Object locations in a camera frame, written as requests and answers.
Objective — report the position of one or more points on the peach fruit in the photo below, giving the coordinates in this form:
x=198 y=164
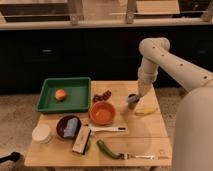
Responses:
x=60 y=94

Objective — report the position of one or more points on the blue-grey towel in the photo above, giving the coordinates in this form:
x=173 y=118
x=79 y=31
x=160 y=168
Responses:
x=133 y=99

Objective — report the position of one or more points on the white round container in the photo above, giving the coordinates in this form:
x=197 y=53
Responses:
x=42 y=133

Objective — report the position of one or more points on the yellow banana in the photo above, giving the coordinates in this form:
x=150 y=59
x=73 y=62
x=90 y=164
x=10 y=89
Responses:
x=145 y=111

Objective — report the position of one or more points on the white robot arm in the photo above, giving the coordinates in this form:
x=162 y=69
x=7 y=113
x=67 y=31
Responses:
x=193 y=135

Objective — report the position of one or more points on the blue sponge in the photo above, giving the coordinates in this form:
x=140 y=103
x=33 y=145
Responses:
x=71 y=127

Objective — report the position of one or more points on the green plastic tray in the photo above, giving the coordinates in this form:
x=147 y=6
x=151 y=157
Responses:
x=78 y=95

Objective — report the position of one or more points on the metal cup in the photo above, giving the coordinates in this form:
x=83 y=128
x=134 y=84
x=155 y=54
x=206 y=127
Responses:
x=132 y=105

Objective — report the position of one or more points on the dark maroon bowl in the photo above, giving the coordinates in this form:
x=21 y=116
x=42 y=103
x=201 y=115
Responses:
x=62 y=123

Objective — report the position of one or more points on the black object on floor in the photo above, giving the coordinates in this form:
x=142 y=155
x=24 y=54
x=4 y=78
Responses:
x=14 y=156

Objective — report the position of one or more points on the wooden table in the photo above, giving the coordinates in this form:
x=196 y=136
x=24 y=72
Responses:
x=145 y=135

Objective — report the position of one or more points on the dark grapes bunch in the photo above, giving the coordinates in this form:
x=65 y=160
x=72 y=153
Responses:
x=105 y=96

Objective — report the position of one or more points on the wooden block brush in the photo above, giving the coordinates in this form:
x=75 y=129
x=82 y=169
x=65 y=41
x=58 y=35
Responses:
x=81 y=140

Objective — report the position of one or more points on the metal fork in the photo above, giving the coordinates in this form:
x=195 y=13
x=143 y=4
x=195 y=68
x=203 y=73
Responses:
x=126 y=156

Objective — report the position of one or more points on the white handled knife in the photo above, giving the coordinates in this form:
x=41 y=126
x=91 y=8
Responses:
x=106 y=129

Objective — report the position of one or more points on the orange bowl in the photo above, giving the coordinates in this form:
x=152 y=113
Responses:
x=102 y=113

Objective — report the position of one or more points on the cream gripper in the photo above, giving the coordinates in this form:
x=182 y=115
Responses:
x=143 y=89

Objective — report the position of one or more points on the green cucumber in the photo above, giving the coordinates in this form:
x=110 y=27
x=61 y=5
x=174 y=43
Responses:
x=106 y=150

